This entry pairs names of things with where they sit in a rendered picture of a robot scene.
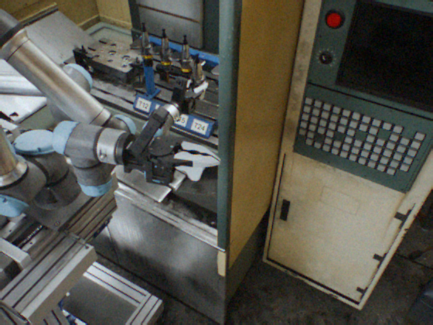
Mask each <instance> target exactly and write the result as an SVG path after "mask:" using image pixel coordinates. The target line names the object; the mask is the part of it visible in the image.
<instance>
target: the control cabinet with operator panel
mask: <svg viewBox="0 0 433 325"><path fill-rule="evenodd" d="M432 188H433V0H305V3H304V7H303V13H302V24H301V28H300V33H299V38H298V45H297V49H296V54H295V65H294V70H293V74H292V82H291V86H290V95H289V99H288V106H287V111H286V116H285V127H284V131H283V136H282V140H281V148H280V152H279V160H278V168H277V172H276V177H275V182H274V192H273V197H272V202H271V213H270V218H269V222H268V229H267V234H266V243H265V247H264V254H263V259H262V260H263V262H267V263H268V264H269V265H271V266H272V267H273V268H274V269H276V270H277V271H283V272H287V273H288V274H290V275H292V276H294V277H295V278H298V279H301V280H302V281H303V282H305V283H308V284H310V285H311V286H314V287H316V288H317V289H321V290H322V291H323V292H325V293H327V294H330V295H331V296H334V297H336V298H337V299H340V300H341V302H342V304H343V305H352V306H354V307H356V308H357V309H358V310H361V309H362V308H363V306H364V304H365V302H366V301H367V298H368V297H369V296H370V294H371V293H372V290H373V288H374V286H375V285H376V284H377V281H378V280H379V278H380V277H381V276H382V272H383V271H384V269H385V268H386V267H387V264H388V262H389V261H390V260H391V258H392V255H393V254H394V253H395V251H396V250H397V247H398V245H399V244H400V243H401V239H402V238H403V237H404V235H405V234H406V233H407V230H408V228H409V227H410V226H411V224H412V221H413V220H414V219H415V217H416V215H417V213H418V211H419V209H421V206H422V204H423V203H424V201H425V200H426V198H427V196H428V194H429V193H430V191H431V189H432Z"/></svg>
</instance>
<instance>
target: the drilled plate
mask: <svg viewBox="0 0 433 325"><path fill-rule="evenodd" d="M112 43H113V44H112ZM110 44H111V45H110ZM111 46H112V47H111ZM114 46H115V47H114ZM104 48H105V49H104ZM130 48H131V46H129V45H127V44H125V43H119V42H117V41H115V40H111V41H110V42H109V43H107V44H105V45H104V46H102V47H101V48H99V49H97V50H96V51H95V52H92V55H93V58H92V59H87V58H86V57H85V60H86V62H87V65H88V66H89V67H94V68H96V69H98V70H101V71H103V72H108V73H109V74H112V75H114V76H116V77H121V78H123V79H125V80H129V79H130V78H131V77H133V76H134V75H136V73H138V68H134V67H131V66H130V65H129V66H128V64H129V62H133V61H136V57H137V56H138V59H139V60H140V62H141V63H143V62H142V58H141V52H140V49H134V50H131V49H130ZM109 50H110V52H109ZM116 50H117V52H116ZM125 50H126V51H125ZM102 51H103V52H102ZM97 52H98V53H99V54H98V53H97ZM118 52H119V53H118ZM95 54H98V55H95ZM108 54H109V55H108ZM99 55H100V56H99ZM112 55H113V56H112ZM102 56H103V57H102ZM105 57H106V58H105ZM108 57H109V58H108ZM95 58H96V59H95ZM102 58H103V59H102ZM130 58H131V59H130ZM101 59H102V60H101ZM109 59H110V60H109ZM125 60H126V61H125ZM126 63H127V64H126ZM123 64H124V65H123Z"/></svg>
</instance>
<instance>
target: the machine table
mask: <svg viewBox="0 0 433 325"><path fill-rule="evenodd" d="M110 41H111V40H110V39H106V38H101V39H99V42H95V43H92V45H90V46H88V48H85V49H86V51H87V52H91V53H92V52H95V51H96V50H97V49H99V48H101V47H102V46H104V45H105V44H107V43H109V42H110ZM153 60H154V61H153V63H154V65H153V70H154V72H155V73H157V74H156V75H155V76H154V77H155V86H156V87H157V88H159V89H160V90H161V91H160V92H159V93H158V94H157V95H156V96H155V97H153V98H152V100H154V101H159V102H160V103H162V104H168V103H169V102H170V101H171V97H172V92H173V89H174V83H175V80H176V77H174V76H172V75H169V83H168V78H166V79H164V80H163V79H161V78H159V72H158V71H157V70H156V69H155V66H156V65H157V64H158V63H161V59H160V58H159V56H157V55H155V54H153ZM63 63H64V64H65V65H64V64H62V63H61V64H59V65H58V66H61V67H62V68H63V66H66V65H68V64H71V63H72V64H76V61H75V59H74V56H72V57H70V58H69V59H67V60H66V61H63ZM171 65H172V67H175V68H177V69H181V64H179V63H178V62H175V61H173V62H172V63H171ZM174 65H175V66H174ZM202 72H203V74H205V75H206V82H207V83H208V84H207V88H206V90H205V94H204V98H203V99H202V100H197V99H195V101H196V110H195V111H193V110H194V108H193V109H192V110H191V111H193V113H192V114H191V115H195V116H197V117H199V118H201V119H204V120H207V119H209V120H207V121H210V122H212V123H215V121H216V120H218V119H219V91H218V90H219V85H217V84H216V83H215V81H218V80H219V76H215V75H213V74H210V73H207V72H206V71H203V70H202ZM93 79H94V80H93ZM93 79H92V81H93V82H94V84H95V85H96V84H97V85H96V88H98V89H100V90H102V91H103V92H104V93H103V92H100V91H98V92H97V91H96V90H94V89H91V90H90V93H89V94H90V95H92V96H93V97H94V99H95V100H98V102H99V103H100V104H101V105H103V106H104V108H105V109H106V110H108V111H109V112H110V113H111V114H112V115H113V116H114V115H124V116H125V117H127V118H130V119H131V120H132V121H133V122H134V124H135V126H137V127H139V128H143V126H144V124H146V122H147V119H148V117H149V115H147V114H146V113H143V112H141V111H139V110H135V109H133V104H134V101H135V96H137V94H139V95H141V96H142V95H143V94H145V93H146V86H145V85H144V84H141V82H136V83H135V81H136V78H133V79H132V82H134V83H133V84H132V87H133V88H134V87H135V88H134V89H135V91H132V90H130V89H129V90H128V89H126V87H127V85H129V84H131V83H132V82H130V83H129V82H127V83H126V85H125V83H122V85H124V86H126V87H125V88H123V89H122V88H121V89H118V85H116V84H115V85H114V84H112V85H113V86H103V88H101V87H98V86H101V85H98V84H99V82H97V78H93ZM160 79H161V80H160ZM95 80H96V81H95ZM133 80H134V81H133ZM157 81H158V82H157ZM156 82H157V83H156ZM94 84H93V87H95V85H94ZM143 87H144V88H143ZM142 88H143V89H142ZM215 88H216V89H215ZM213 89H215V91H214V90H213ZM122 92H123V93H122ZM106 93H107V94H106ZM133 93H134V94H135V93H137V94H135V96H133V95H134V94H133ZM108 94H111V95H114V96H118V97H120V96H122V95H123V96H126V97H124V98H123V97H121V98H123V99H125V98H126V99H125V100H126V101H121V100H119V99H117V98H115V97H112V96H108ZM160 95H161V96H160ZM129 96H130V97H129ZM131 96H132V97H131ZM164 99H165V100H164ZM126 102H127V103H126ZM204 110H205V111H204ZM207 110H208V111H207ZM218 127H219V126H217V125H214V128H215V129H214V133H213V134H212V135H211V136H210V138H205V137H203V136H201V135H198V134H195V133H193V132H191V131H188V130H187V129H183V128H180V127H179V126H176V125H172V126H171V127H170V128H169V135H170V136H172V135H174V136H175V137H183V138H188V139H192V140H193V141H194V142H198V143H199V144H201V146H202V147H206V148H207V149H209V150H210V151H211V152H212V153H213V154H215V156H218Z"/></svg>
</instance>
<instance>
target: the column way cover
mask: <svg viewBox="0 0 433 325"><path fill-rule="evenodd" d="M136 3H137V5H138V7H139V17H140V22H141V30H142V23H143V22H144V23H145V28H146V29H147V31H148V33H150V34H155V35H157V36H161V37H162V34H163V31H162V30H163V29H165V34H166V35H167V36H168V39H172V40H174V41H176V42H179V43H183V40H184V37H183V35H187V37H186V39H187V43H188V44H189V45H190V46H193V47H196V48H198V49H201V48H202V47H203V0H136Z"/></svg>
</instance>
